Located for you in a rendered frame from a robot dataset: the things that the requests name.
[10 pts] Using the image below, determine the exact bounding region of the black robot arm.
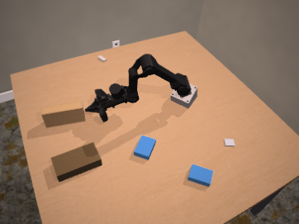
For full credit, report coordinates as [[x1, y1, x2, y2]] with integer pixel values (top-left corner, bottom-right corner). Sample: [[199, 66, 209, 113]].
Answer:
[[96, 54, 192, 105]]

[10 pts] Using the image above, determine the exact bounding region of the blue rectangular block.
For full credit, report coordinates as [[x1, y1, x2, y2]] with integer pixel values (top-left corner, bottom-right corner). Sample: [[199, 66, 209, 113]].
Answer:
[[134, 136, 156, 160], [187, 164, 213, 187]]

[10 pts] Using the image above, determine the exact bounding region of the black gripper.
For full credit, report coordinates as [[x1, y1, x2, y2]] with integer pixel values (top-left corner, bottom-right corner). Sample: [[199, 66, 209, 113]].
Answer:
[[85, 95, 116, 122]]

